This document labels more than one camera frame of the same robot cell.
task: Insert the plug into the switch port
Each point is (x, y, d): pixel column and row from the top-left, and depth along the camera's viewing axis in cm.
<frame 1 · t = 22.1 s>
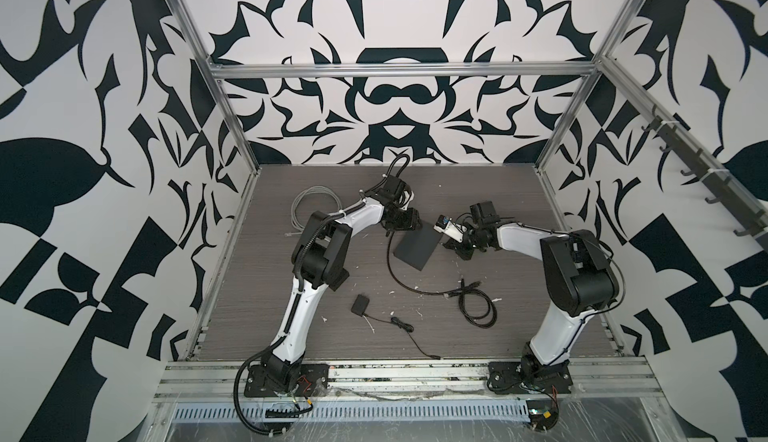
left hand: (420, 220, 100), fingers open
right hand: (453, 237, 98), fingers closed
black network switch box: (415, 246, 98), point 2 cm above the table

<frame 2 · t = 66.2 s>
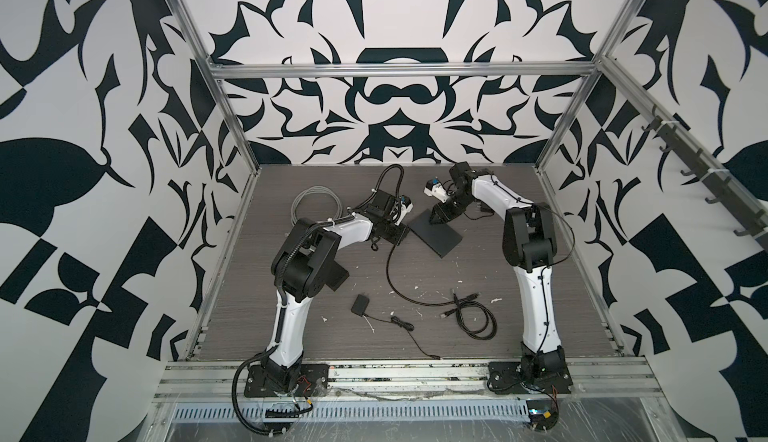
left hand: (408, 227, 99), fingers closed
right hand: (438, 216, 103), fingers open
black network switch box: (439, 238, 101), on the table

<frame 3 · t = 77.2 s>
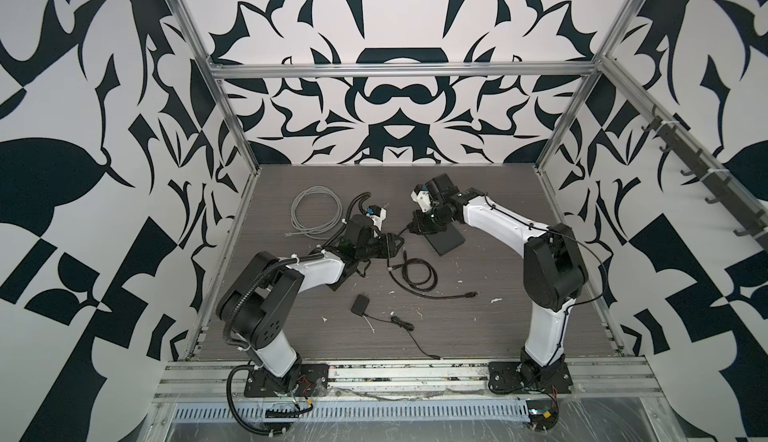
left hand: (402, 234, 89), fingers open
right hand: (411, 227, 91), fingers closed
the named things where they were.

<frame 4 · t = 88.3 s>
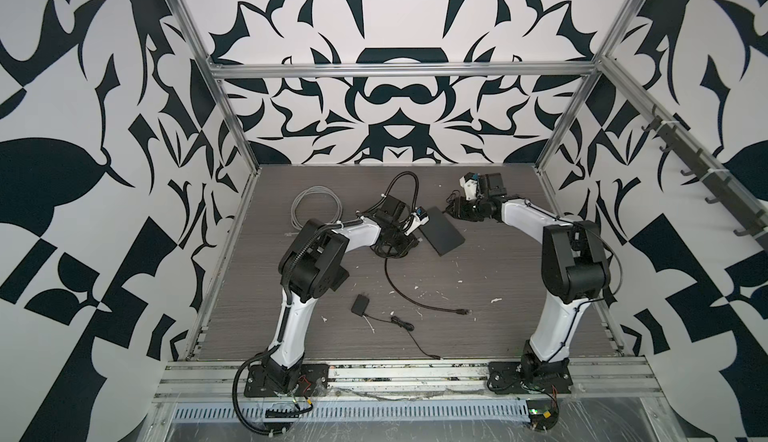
left hand: (418, 236, 98), fingers closed
right hand: (453, 206, 98), fingers open
the named things where they were.

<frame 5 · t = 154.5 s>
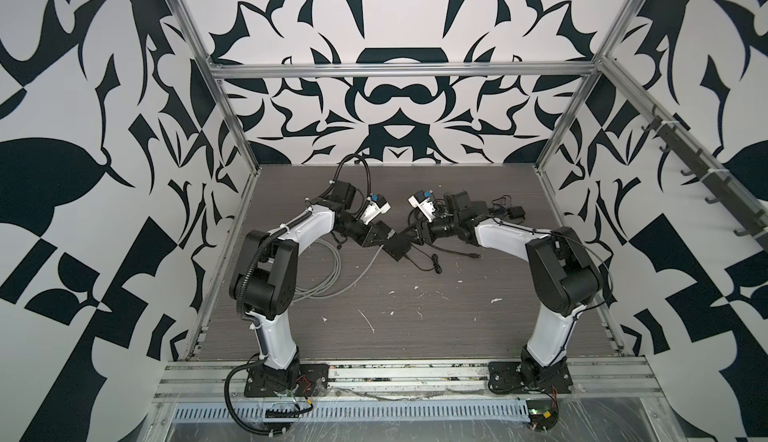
left hand: (386, 236, 89), fingers closed
right hand: (405, 232, 88), fingers open
